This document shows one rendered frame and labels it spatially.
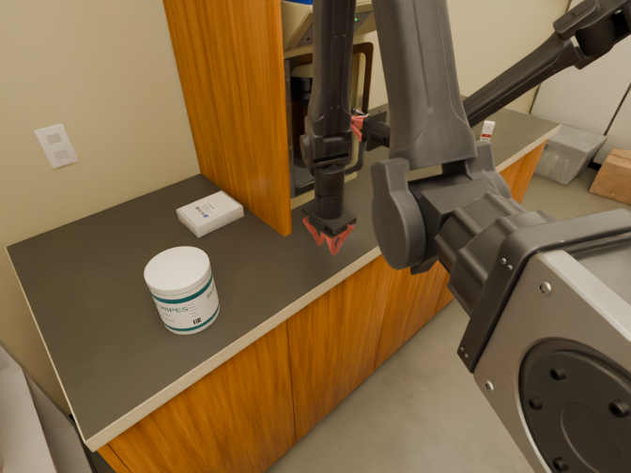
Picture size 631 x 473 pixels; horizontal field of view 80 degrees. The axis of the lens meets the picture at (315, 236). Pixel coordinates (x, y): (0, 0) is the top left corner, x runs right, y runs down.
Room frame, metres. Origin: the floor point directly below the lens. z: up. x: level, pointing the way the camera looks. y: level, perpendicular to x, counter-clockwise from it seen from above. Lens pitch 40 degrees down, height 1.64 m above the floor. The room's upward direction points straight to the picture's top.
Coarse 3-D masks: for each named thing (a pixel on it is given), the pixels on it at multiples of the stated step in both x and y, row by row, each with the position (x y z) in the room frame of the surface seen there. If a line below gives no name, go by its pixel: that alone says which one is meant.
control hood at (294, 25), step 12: (360, 0) 0.98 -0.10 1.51; (288, 12) 0.92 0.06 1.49; (300, 12) 0.89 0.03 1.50; (312, 12) 0.89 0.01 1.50; (360, 12) 1.01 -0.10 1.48; (372, 12) 1.05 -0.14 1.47; (288, 24) 0.93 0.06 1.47; (300, 24) 0.90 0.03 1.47; (372, 24) 1.11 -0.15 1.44; (288, 36) 0.93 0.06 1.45; (300, 36) 0.93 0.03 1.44; (288, 48) 0.94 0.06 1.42
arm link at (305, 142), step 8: (304, 136) 0.61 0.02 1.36; (304, 144) 0.59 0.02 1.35; (304, 152) 0.59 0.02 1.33; (312, 152) 0.59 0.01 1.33; (304, 160) 0.69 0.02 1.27; (312, 160) 0.59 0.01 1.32; (320, 160) 0.60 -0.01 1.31; (328, 160) 0.60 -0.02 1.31; (336, 160) 0.61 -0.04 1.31; (344, 160) 0.61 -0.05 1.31; (312, 168) 0.65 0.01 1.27
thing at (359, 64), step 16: (368, 48) 1.13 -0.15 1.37; (304, 64) 1.00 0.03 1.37; (352, 64) 1.10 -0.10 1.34; (368, 64) 1.13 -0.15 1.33; (304, 80) 1.00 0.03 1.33; (352, 80) 1.10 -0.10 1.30; (368, 80) 1.14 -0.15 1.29; (304, 96) 1.00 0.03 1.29; (352, 96) 1.10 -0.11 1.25; (368, 96) 1.14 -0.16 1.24; (304, 112) 1.00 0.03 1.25; (352, 112) 1.10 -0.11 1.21; (304, 128) 1.00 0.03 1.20; (352, 144) 1.11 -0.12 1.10; (352, 160) 1.11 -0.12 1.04; (304, 176) 0.99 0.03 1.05; (304, 192) 0.99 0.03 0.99
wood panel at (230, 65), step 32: (192, 0) 1.07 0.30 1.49; (224, 0) 0.96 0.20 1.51; (256, 0) 0.87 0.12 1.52; (192, 32) 1.09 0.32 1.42; (224, 32) 0.97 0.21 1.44; (256, 32) 0.88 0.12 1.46; (192, 64) 1.12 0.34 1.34; (224, 64) 0.99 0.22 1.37; (256, 64) 0.89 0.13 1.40; (192, 96) 1.15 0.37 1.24; (224, 96) 1.01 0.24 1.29; (256, 96) 0.89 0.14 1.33; (192, 128) 1.19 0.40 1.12; (224, 128) 1.03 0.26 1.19; (256, 128) 0.91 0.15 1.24; (224, 160) 1.05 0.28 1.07; (256, 160) 0.92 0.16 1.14; (256, 192) 0.93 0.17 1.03; (288, 192) 0.86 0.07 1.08; (288, 224) 0.85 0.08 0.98
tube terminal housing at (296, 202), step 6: (354, 36) 1.14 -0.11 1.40; (360, 36) 1.15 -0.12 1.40; (366, 36) 1.17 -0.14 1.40; (354, 42) 1.14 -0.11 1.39; (360, 42) 1.16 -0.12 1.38; (300, 48) 1.01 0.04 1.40; (306, 48) 1.02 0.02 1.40; (312, 48) 1.04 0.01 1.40; (288, 54) 0.99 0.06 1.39; (294, 54) 1.00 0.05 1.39; (354, 174) 1.17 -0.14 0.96; (348, 180) 1.15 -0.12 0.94; (306, 192) 1.02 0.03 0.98; (312, 192) 1.03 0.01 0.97; (294, 198) 0.98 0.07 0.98; (300, 198) 1.00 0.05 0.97; (306, 198) 1.02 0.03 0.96; (312, 198) 1.03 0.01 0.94; (294, 204) 0.98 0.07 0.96; (300, 204) 1.00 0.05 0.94
